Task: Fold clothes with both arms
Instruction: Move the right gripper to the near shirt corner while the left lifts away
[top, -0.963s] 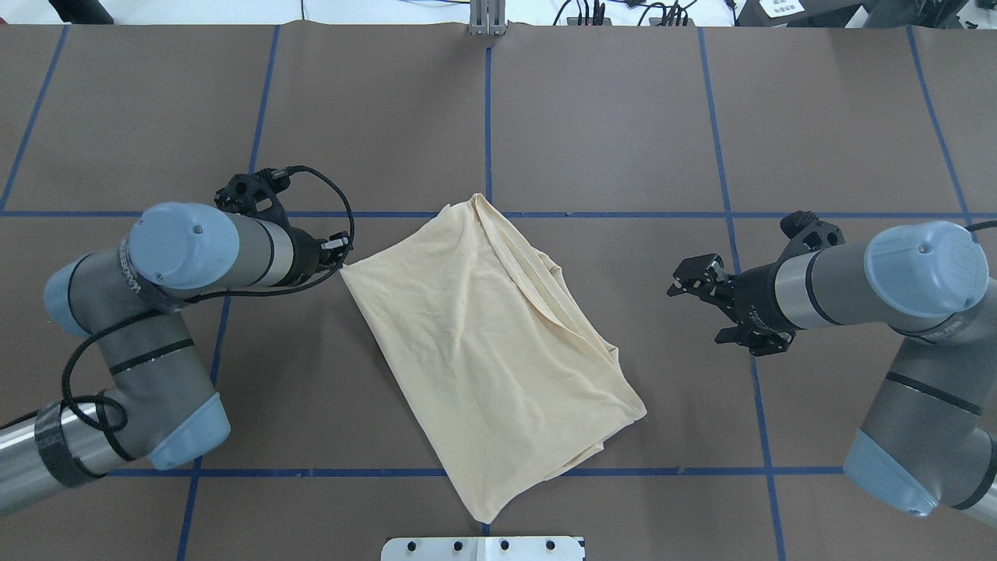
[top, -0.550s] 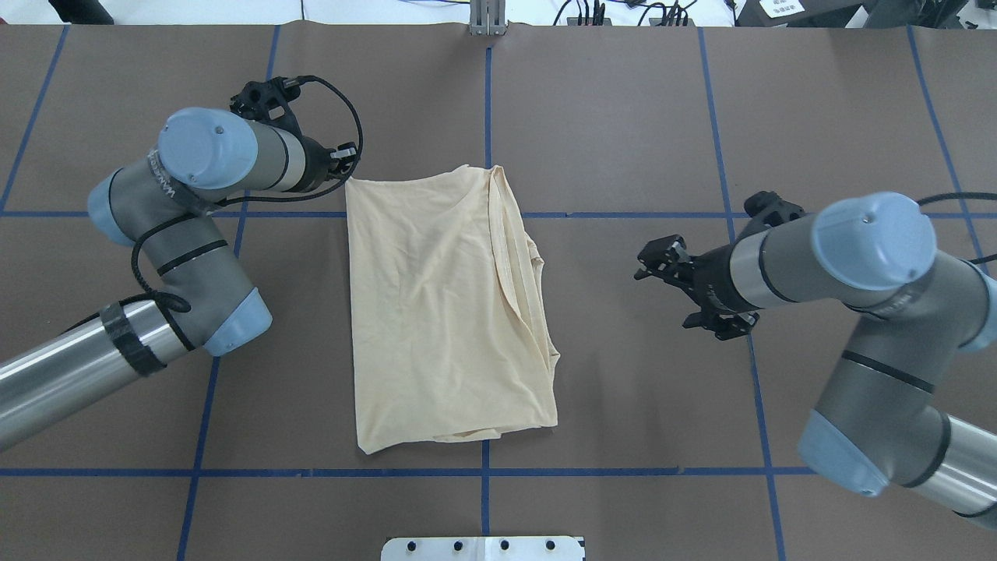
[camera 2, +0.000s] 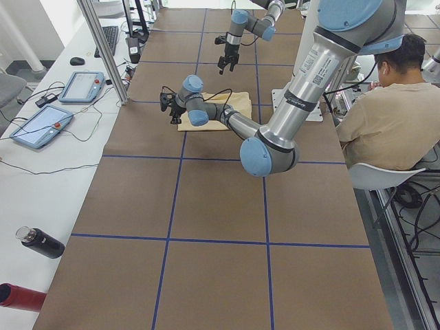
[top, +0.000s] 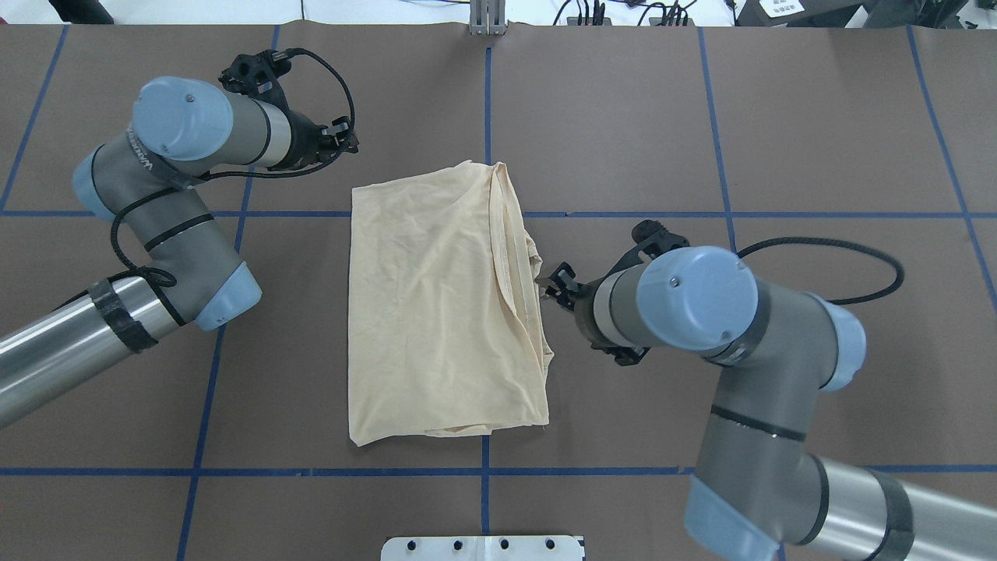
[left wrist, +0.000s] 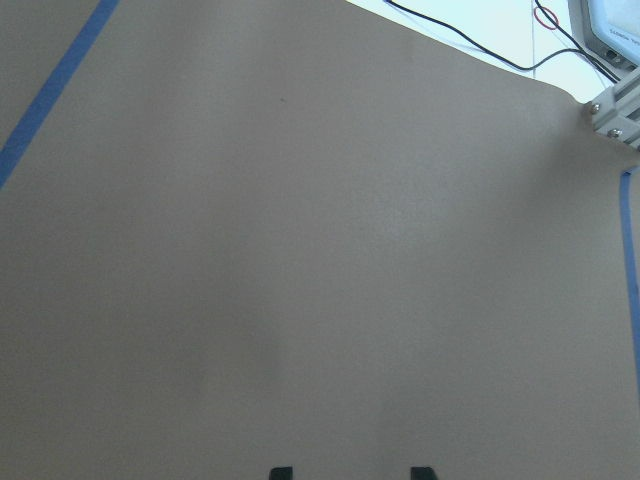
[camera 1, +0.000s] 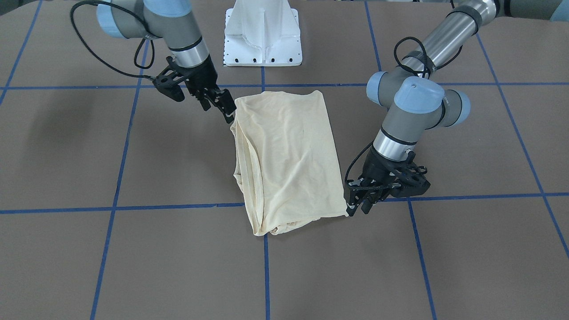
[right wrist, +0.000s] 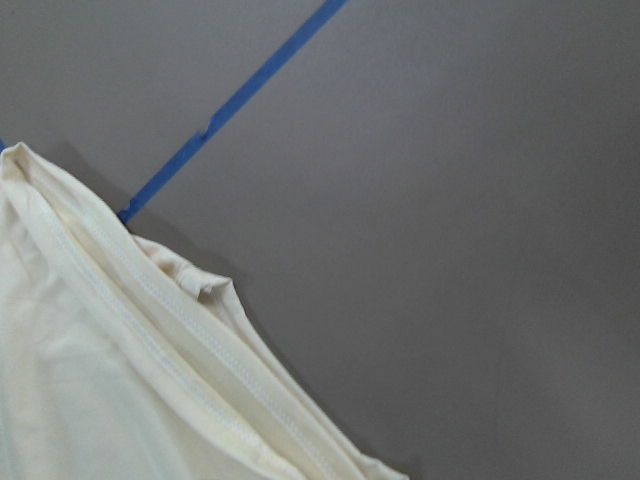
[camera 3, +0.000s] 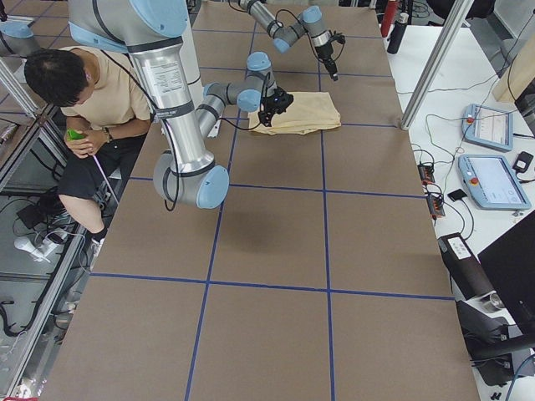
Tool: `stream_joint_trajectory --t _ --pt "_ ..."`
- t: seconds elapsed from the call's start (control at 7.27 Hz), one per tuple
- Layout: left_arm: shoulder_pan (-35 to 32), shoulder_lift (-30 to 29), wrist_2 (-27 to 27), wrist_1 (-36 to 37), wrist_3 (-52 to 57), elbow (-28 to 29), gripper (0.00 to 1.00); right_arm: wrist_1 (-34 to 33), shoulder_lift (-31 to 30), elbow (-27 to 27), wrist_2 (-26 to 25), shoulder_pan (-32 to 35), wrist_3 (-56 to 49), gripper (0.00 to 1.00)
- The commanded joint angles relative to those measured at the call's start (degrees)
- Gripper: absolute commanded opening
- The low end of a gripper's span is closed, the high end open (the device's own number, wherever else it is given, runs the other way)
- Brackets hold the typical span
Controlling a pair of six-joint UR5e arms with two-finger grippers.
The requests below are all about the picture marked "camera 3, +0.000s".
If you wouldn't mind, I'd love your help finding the small black square pad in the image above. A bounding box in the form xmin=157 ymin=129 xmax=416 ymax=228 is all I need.
xmin=447 ymin=189 xmax=467 ymax=202

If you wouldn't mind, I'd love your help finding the upper orange connector board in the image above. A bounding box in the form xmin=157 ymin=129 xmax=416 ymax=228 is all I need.
xmin=417 ymin=164 xmax=436 ymax=185

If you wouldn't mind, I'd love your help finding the green phone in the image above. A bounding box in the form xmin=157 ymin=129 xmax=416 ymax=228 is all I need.
xmin=66 ymin=129 xmax=86 ymax=141

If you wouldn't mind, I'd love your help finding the blue teach pendant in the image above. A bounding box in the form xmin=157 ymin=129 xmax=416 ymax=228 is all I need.
xmin=457 ymin=155 xmax=532 ymax=211
xmin=461 ymin=104 xmax=513 ymax=152

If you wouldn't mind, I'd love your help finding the red cylinder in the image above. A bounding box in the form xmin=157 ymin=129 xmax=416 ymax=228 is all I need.
xmin=380 ymin=0 xmax=399 ymax=38

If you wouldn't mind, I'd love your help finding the black monitor stand base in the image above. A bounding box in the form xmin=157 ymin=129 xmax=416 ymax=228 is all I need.
xmin=456 ymin=301 xmax=534 ymax=386

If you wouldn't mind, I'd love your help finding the black power brick with label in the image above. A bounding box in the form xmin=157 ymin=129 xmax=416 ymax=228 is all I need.
xmin=437 ymin=233 xmax=494 ymax=299

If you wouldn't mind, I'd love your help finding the beige long-sleeve printed shirt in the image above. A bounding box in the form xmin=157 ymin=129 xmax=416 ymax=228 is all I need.
xmin=248 ymin=92 xmax=341 ymax=135

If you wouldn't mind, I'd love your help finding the orange connector board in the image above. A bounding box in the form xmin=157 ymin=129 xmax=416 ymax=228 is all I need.
xmin=417 ymin=164 xmax=436 ymax=185
xmin=426 ymin=192 xmax=446 ymax=220

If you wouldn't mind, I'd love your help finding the wooden board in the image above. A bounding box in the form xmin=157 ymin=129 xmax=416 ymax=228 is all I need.
xmin=492 ymin=34 xmax=534 ymax=103

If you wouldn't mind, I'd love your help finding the white power strip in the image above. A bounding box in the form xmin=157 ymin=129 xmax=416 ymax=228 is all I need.
xmin=13 ymin=236 xmax=57 ymax=263

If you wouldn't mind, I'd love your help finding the black monitor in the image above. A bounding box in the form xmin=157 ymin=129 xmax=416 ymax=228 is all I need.
xmin=478 ymin=213 xmax=534 ymax=333

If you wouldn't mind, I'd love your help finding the silver grey blue arm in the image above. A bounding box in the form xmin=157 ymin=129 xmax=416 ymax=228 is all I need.
xmin=69 ymin=1 xmax=293 ymax=209
xmin=227 ymin=1 xmax=346 ymax=81

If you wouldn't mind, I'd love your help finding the lower blue teach pendant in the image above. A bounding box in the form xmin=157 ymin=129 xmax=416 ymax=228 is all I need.
xmin=457 ymin=155 xmax=532 ymax=211

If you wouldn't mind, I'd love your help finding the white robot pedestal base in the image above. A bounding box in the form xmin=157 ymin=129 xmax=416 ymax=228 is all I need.
xmin=180 ymin=21 xmax=204 ymax=107

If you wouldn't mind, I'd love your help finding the black power adapter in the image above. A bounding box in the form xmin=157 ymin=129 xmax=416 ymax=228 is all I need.
xmin=512 ymin=151 xmax=534 ymax=173

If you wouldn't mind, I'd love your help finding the upper blue teach pendant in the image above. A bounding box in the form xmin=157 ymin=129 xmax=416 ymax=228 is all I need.
xmin=461 ymin=104 xmax=513 ymax=152

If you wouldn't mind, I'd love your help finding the lower orange connector board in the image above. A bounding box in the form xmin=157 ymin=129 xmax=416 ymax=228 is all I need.
xmin=426 ymin=192 xmax=446 ymax=220

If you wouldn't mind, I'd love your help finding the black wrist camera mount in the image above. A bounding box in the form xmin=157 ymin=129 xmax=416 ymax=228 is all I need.
xmin=273 ymin=91 xmax=293 ymax=114
xmin=329 ymin=30 xmax=346 ymax=45

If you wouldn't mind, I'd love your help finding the black bottle clear cap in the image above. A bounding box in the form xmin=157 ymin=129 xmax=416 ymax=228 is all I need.
xmin=386 ymin=13 xmax=409 ymax=54

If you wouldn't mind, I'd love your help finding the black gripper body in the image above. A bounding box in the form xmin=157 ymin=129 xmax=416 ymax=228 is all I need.
xmin=315 ymin=43 xmax=335 ymax=66
xmin=261 ymin=88 xmax=286 ymax=115

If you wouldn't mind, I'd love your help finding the aluminium frame post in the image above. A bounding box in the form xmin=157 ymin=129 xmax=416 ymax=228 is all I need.
xmin=400 ymin=0 xmax=474 ymax=130

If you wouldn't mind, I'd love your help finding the seated person in beige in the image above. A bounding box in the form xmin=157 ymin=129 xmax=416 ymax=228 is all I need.
xmin=24 ymin=46 xmax=151 ymax=256

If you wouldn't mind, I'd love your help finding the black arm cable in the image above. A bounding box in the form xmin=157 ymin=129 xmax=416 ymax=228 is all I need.
xmin=99 ymin=49 xmax=273 ymax=212
xmin=273 ymin=10 xmax=344 ymax=63

